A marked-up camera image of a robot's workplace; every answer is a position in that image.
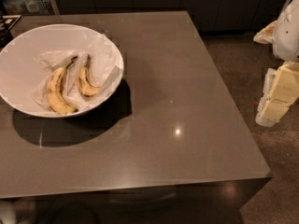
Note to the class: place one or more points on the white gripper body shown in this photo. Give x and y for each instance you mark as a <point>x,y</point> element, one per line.
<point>288,36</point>

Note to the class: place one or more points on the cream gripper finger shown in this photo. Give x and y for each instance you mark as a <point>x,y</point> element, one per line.
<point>280,92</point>
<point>266,35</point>

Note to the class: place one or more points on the small yellow banana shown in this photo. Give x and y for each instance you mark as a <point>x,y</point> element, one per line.
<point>83,83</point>

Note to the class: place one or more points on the large yellow banana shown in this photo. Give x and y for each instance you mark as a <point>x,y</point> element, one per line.
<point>54,86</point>

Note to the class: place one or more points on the white bowl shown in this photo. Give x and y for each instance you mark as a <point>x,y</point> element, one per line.
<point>20,72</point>

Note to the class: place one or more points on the white paper liner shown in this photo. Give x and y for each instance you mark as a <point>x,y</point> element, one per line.
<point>105,71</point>

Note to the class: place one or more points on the shelf with bottles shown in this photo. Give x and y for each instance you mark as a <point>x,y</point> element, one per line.
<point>29,7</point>

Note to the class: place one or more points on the dark tray at edge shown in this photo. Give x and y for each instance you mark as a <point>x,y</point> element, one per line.
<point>6,24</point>

